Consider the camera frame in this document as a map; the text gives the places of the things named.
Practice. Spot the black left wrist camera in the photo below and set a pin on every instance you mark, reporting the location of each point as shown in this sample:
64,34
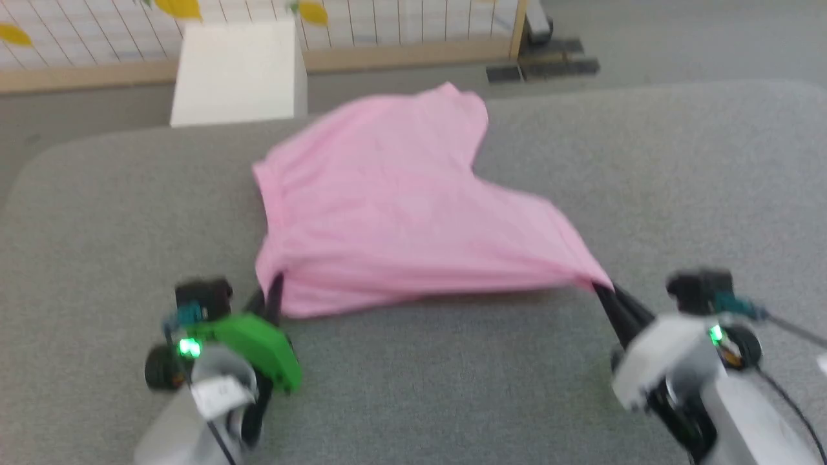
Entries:
203,298

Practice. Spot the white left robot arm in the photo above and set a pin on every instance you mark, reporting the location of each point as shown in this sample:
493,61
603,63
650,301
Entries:
187,420

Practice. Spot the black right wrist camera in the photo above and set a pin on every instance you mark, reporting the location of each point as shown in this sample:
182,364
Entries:
698,290

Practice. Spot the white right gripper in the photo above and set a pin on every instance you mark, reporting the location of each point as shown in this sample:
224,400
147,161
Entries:
665,358

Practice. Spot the black floor tape under leg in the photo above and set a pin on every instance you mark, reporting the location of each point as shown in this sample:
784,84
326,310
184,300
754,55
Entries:
555,46

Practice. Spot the white box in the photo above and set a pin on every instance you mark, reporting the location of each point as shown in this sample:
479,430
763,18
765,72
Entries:
239,71

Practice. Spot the pink garment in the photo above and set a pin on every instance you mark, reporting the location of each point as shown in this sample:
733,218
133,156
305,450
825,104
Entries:
387,213

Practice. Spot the lemon-patterned grid fence panel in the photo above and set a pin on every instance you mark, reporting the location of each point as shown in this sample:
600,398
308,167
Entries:
400,55

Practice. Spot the grey metal stand leg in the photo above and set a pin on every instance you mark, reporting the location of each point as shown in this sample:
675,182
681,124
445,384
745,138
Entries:
539,24

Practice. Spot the lemon print grid sheet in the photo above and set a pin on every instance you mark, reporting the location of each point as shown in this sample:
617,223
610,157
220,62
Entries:
400,22

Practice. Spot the long black floor tape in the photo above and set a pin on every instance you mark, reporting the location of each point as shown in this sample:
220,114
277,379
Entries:
561,68

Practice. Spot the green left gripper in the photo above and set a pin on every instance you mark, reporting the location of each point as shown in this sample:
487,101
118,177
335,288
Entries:
255,345

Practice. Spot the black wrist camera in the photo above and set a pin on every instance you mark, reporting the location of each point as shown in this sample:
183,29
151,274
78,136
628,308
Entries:
698,290
203,298

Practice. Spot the small black floor tape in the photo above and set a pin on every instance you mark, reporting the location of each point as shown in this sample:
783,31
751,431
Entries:
503,73

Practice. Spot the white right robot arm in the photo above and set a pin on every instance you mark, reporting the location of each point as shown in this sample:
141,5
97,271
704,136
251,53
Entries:
743,416

